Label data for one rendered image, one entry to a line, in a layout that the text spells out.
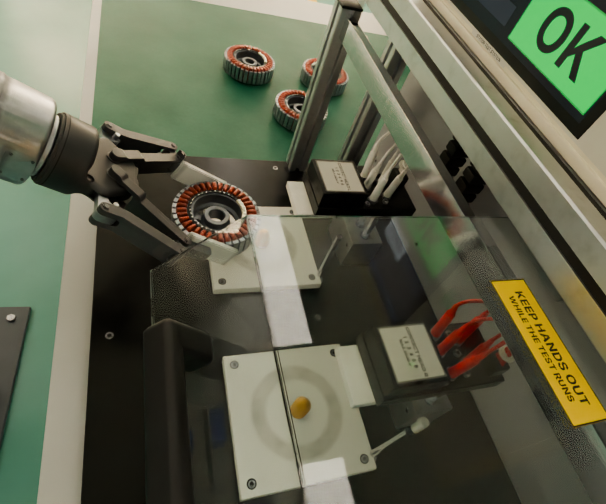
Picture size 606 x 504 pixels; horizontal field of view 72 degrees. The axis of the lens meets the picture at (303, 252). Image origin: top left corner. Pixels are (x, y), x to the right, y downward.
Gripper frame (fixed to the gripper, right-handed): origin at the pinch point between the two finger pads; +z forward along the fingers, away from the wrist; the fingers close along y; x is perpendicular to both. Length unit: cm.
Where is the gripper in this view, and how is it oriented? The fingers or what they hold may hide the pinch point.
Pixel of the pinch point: (214, 217)
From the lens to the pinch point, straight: 55.8
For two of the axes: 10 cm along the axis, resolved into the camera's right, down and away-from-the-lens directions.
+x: 7.1, -5.3, -4.7
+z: 6.7, 2.8, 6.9
